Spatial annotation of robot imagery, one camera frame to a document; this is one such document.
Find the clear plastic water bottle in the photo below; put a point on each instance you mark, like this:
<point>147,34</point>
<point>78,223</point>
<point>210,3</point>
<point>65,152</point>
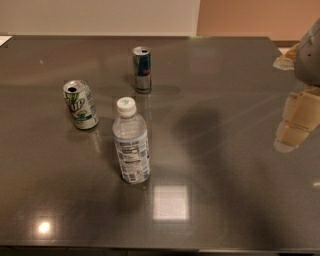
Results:
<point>131,141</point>

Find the white green 7up can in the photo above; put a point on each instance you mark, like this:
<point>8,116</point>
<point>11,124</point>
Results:
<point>79,100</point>

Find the blue silver redbull can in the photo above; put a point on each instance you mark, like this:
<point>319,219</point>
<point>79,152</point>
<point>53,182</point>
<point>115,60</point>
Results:
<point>142,69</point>

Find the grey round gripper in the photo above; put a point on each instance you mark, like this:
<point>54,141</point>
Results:
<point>309,63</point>

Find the white paper at table corner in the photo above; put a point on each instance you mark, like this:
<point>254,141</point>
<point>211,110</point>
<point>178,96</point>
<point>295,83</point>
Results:
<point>4,39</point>

